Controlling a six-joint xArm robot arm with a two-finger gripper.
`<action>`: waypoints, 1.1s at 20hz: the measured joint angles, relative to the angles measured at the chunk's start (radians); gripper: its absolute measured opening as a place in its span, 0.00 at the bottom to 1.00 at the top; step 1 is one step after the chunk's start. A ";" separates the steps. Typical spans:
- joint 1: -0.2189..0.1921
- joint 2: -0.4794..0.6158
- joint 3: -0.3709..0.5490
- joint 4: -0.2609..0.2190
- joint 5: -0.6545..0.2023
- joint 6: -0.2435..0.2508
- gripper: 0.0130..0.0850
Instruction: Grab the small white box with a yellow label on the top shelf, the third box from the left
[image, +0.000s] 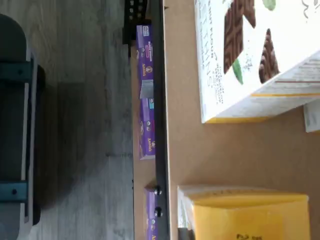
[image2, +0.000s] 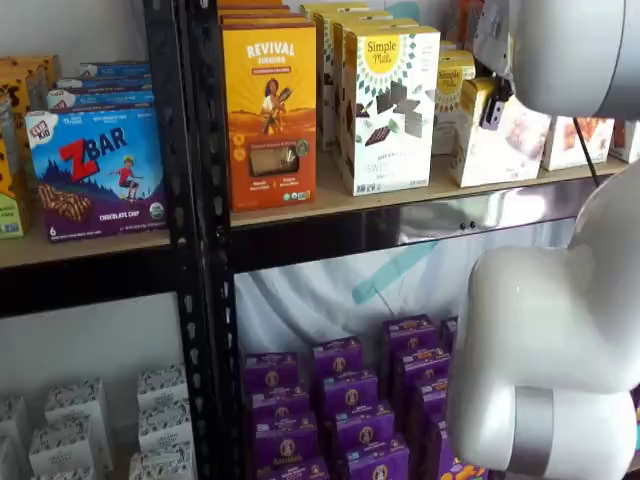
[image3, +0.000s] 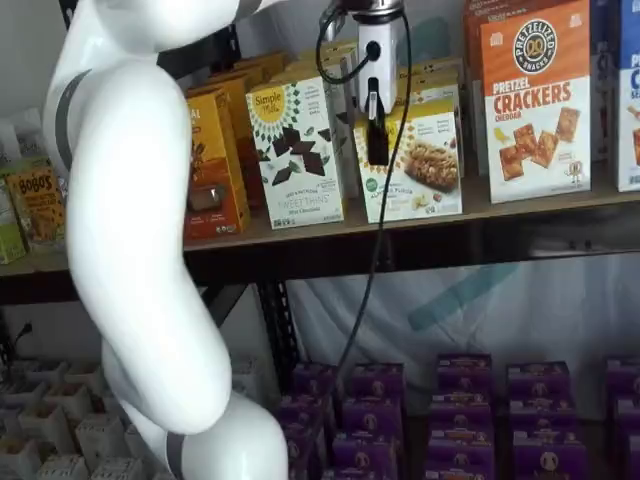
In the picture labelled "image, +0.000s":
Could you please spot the white Sweet Thins box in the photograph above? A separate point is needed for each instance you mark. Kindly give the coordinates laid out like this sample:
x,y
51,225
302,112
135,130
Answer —
x,y
212,75
312,117

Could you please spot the black shelf bolt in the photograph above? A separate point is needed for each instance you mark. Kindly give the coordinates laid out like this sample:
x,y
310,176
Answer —
x,y
158,191
158,211

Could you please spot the brown particle board shelf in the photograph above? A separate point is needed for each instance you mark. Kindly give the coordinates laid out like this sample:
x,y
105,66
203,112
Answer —
x,y
237,155

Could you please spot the Simple Mills almond flour box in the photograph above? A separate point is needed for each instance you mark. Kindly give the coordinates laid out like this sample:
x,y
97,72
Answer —
x,y
250,217

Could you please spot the dark grey base platform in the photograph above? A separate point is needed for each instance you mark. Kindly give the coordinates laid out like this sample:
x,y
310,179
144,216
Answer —
x,y
12,130

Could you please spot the teal bracket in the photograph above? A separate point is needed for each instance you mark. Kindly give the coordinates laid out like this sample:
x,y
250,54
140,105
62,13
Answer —
x,y
15,72
12,192

